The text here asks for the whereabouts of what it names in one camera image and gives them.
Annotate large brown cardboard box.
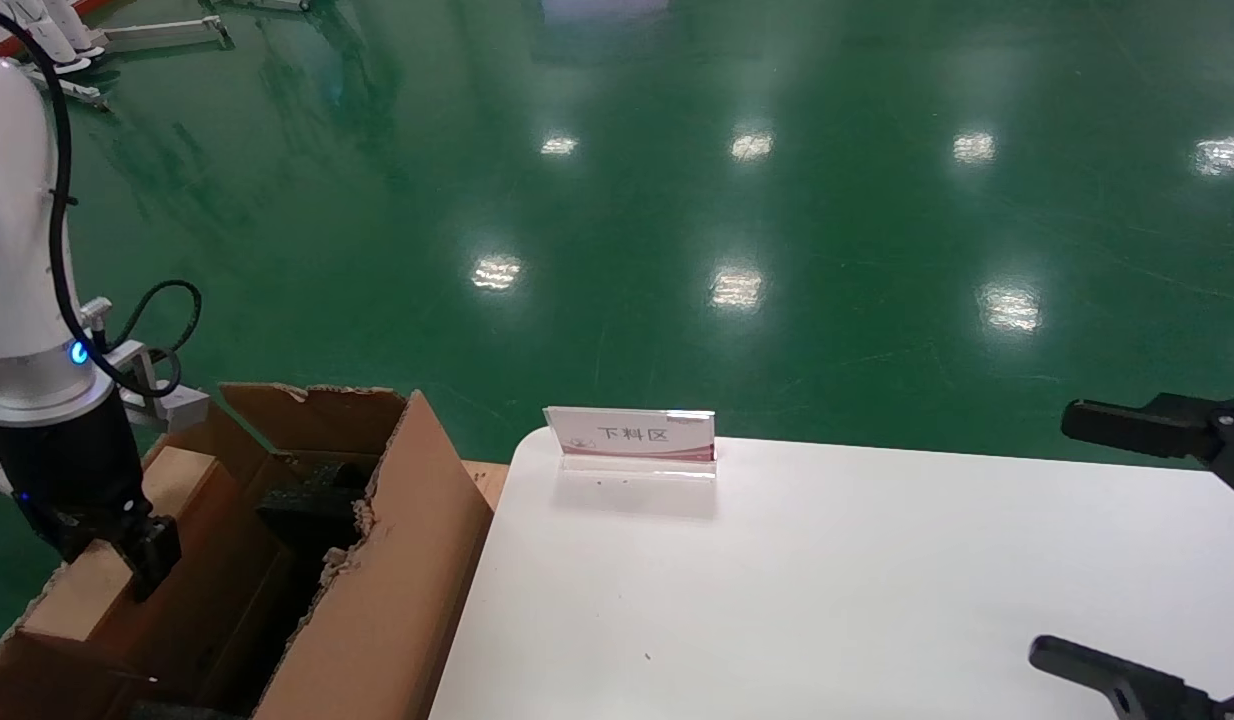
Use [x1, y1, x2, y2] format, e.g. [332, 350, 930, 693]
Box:
[0, 383, 495, 720]

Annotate small light cardboard box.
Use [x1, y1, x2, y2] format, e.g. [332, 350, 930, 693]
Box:
[19, 445, 313, 701]

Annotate long black arm cable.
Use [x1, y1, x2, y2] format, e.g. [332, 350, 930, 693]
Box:
[0, 3, 183, 399]

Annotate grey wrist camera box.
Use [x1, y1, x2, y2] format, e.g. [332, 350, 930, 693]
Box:
[105, 340, 211, 434]

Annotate white pink acrylic sign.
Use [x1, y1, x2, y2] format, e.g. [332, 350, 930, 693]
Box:
[543, 405, 719, 481]

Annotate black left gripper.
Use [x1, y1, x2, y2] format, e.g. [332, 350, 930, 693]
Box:
[0, 392, 184, 604]

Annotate looped black camera cable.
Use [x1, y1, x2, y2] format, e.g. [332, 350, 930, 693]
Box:
[107, 280, 203, 396]

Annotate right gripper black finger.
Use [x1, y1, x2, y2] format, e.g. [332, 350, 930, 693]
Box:
[1061, 392, 1234, 501]
[1028, 636, 1234, 720]

